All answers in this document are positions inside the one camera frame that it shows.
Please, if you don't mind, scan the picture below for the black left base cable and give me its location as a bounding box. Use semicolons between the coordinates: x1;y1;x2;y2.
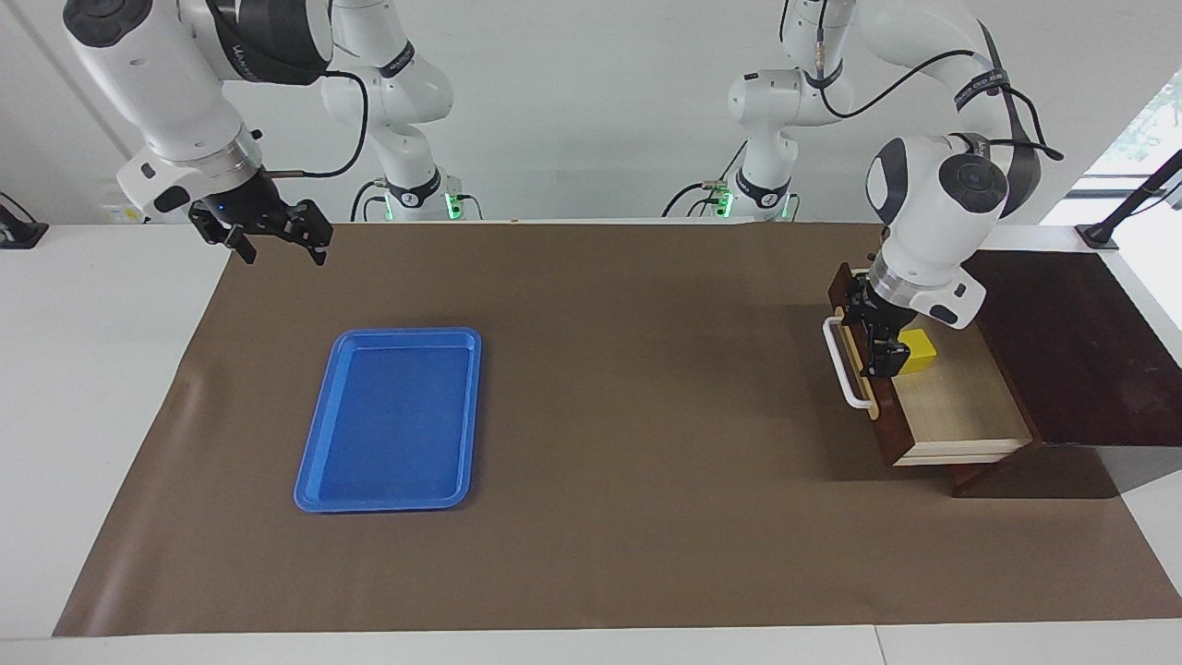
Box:
660;139;751;220

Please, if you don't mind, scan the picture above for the black right base cable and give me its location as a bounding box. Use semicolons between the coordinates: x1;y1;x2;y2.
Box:
352;178;391;223

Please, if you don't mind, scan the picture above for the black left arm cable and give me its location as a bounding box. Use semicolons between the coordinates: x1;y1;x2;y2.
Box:
813;0;1065;163

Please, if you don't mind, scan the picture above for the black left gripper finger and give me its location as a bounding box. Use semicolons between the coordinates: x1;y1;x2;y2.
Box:
865;337;914;381

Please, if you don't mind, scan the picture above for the yellow block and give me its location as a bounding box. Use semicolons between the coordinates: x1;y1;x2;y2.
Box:
900;330;939;375

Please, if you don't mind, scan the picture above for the brown table mat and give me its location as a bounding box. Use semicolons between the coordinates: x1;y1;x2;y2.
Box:
53;220;1182;638

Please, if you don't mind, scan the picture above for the wooden drawer with white handle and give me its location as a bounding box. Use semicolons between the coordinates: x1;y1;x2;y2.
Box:
822;261;1034;467

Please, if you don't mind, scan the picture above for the blue plastic tray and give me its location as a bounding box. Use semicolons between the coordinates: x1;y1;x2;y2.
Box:
294;327;483;514

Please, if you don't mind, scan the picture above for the black camera stand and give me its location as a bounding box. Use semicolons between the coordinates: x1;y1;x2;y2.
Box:
1076;148;1182;251

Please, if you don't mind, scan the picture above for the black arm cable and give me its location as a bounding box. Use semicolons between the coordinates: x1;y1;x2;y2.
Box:
813;0;1065;163
261;69;371;179

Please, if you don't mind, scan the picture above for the black clamp mount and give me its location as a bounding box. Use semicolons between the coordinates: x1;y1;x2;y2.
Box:
0;191;50;250

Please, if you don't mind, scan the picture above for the black base cable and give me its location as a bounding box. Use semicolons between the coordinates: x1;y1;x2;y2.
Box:
352;178;391;223
660;139;751;220

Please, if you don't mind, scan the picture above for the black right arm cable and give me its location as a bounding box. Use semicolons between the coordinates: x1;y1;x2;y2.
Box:
261;69;371;179

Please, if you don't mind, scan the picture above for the dark wooden cabinet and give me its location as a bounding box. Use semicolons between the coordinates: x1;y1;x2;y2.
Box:
949;248;1182;500

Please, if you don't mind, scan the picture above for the bright window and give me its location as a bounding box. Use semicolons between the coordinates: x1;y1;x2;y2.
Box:
1085;69;1182;227

